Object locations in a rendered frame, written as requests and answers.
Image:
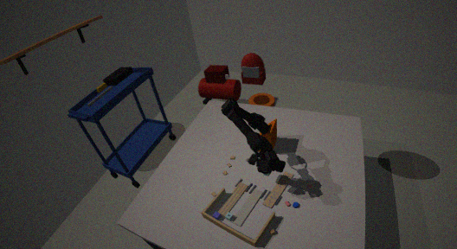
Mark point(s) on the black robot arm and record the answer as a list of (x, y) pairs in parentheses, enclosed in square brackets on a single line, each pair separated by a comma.
[(255, 140)]

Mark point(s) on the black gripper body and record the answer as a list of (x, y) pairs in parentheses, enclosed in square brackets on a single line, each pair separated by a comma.
[(254, 158)]

